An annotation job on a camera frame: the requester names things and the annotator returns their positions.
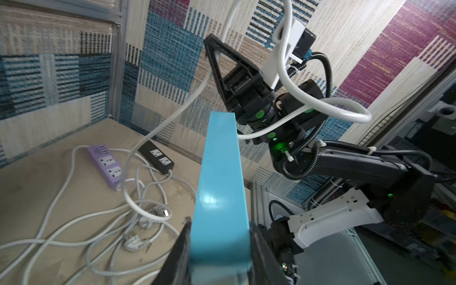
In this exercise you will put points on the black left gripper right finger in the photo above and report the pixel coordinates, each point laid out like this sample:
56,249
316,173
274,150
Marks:
265,269

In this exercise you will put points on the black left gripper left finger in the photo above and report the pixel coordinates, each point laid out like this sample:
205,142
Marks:
175,270

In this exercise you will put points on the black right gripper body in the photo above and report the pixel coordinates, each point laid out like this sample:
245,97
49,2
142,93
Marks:
247,95

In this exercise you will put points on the grey storage shelving rack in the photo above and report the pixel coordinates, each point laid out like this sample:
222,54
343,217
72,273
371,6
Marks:
433,239

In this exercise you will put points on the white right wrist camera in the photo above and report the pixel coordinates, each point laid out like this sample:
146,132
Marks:
298,50

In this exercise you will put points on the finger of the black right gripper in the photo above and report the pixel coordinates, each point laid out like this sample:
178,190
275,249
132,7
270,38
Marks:
223,58

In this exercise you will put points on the teal power strip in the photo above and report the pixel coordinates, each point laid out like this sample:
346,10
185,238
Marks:
220,234

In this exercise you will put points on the black power strip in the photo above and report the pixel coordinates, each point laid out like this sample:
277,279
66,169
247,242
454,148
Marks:
158,159

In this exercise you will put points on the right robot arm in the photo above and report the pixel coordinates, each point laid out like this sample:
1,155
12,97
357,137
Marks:
385,185

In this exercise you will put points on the purple power strip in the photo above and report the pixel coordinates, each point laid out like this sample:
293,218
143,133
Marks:
108,167

